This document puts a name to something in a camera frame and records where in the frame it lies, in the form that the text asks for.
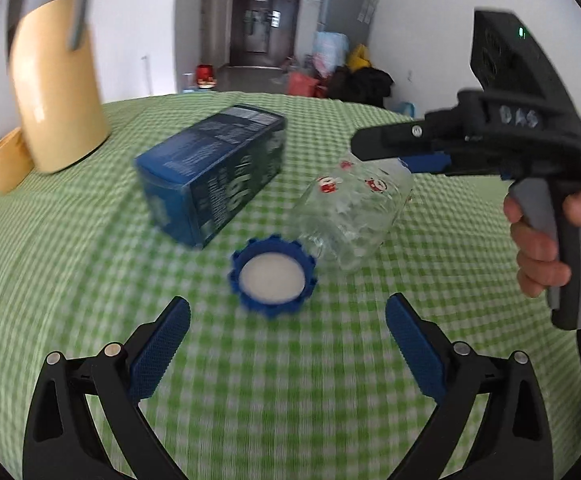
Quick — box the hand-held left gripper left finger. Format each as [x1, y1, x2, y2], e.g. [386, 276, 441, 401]
[23, 296, 191, 480]

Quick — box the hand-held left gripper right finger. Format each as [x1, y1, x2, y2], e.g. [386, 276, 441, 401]
[386, 294, 555, 480]

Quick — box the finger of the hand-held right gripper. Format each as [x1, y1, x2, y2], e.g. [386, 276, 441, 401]
[400, 153, 453, 174]
[350, 120, 447, 162]

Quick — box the clear jar with red prints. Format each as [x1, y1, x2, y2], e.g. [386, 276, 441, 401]
[289, 156, 416, 276]

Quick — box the blue jar lid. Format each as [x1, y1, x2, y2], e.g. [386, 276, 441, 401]
[229, 233, 319, 321]

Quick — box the person's right hand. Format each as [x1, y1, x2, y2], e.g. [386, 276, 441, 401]
[503, 192, 581, 299]

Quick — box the black bag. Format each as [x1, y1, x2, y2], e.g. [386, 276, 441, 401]
[327, 66, 394, 109]

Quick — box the red plastic bag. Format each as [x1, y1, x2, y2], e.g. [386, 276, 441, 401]
[287, 70, 322, 97]

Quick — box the light blue laundry bag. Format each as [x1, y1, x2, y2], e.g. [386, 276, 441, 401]
[312, 31, 351, 79]

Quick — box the green checked tablecloth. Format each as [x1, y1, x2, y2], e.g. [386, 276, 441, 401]
[0, 91, 581, 480]

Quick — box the grey refrigerator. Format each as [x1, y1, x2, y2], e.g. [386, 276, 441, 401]
[315, 0, 382, 47]

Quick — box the dark brown front door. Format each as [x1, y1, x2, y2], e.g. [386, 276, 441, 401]
[227, 0, 304, 69]

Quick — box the dark blue carton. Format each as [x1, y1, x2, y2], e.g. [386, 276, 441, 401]
[135, 104, 290, 251]

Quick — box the yellow cup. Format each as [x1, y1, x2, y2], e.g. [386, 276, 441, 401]
[0, 127, 36, 196]

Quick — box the yellow thermos jug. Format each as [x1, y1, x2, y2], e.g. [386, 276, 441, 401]
[5, 0, 112, 176]

